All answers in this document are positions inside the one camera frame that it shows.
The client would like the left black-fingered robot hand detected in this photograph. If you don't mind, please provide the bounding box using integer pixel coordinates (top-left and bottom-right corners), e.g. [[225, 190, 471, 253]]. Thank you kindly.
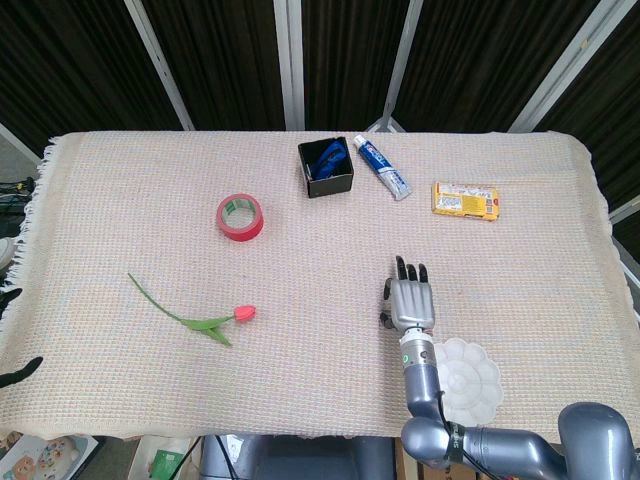
[[0, 286, 45, 390]]

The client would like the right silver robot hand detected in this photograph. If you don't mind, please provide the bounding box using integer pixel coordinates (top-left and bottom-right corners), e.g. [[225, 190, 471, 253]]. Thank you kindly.
[[378, 255, 437, 335]]

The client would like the colourful children's book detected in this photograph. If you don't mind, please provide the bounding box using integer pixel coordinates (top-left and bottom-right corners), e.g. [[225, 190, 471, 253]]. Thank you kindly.
[[0, 431, 100, 480]]

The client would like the beige woven tablecloth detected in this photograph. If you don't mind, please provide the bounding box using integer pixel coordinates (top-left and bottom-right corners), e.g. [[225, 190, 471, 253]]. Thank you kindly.
[[0, 130, 640, 442]]

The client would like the white flower-shaped palette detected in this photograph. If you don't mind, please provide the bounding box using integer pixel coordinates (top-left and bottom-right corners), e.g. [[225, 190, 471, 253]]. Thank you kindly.
[[430, 337, 504, 429]]

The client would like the yellow flat carton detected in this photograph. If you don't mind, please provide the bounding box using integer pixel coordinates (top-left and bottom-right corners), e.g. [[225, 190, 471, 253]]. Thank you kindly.
[[431, 180, 502, 223]]

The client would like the blue white toothpaste tube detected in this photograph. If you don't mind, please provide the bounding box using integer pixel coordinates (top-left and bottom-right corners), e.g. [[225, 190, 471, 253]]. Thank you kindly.
[[352, 134, 414, 202]]

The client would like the black open cardboard box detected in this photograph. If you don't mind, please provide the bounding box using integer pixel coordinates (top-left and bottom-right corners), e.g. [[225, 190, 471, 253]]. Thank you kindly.
[[297, 135, 356, 199]]

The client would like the pink artificial tulip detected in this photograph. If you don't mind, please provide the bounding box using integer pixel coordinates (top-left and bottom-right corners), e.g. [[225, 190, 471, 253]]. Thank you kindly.
[[126, 271, 258, 348]]

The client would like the blue item in box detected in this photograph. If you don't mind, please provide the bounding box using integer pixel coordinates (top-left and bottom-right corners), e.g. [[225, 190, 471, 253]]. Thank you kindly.
[[313, 139, 348, 179]]

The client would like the green packet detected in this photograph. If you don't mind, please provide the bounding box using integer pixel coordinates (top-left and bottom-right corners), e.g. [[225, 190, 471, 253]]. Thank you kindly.
[[148, 448, 190, 475]]

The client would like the red tape roll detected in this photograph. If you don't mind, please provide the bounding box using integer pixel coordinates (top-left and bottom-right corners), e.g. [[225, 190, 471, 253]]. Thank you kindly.
[[215, 192, 266, 244]]

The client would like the dark brown curtain panel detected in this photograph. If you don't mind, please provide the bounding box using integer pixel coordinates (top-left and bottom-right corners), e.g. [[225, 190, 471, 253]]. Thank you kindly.
[[301, 0, 412, 133], [0, 0, 184, 157], [141, 0, 292, 133], [533, 0, 640, 214], [393, 0, 600, 134]]

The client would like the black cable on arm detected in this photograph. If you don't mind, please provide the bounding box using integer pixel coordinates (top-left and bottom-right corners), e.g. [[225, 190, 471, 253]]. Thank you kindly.
[[435, 388, 504, 480]]

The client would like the white frame post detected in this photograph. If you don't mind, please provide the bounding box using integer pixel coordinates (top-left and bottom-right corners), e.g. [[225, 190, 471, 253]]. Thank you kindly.
[[123, 0, 197, 133], [508, 0, 627, 134], [272, 0, 307, 133], [368, 0, 427, 134]]

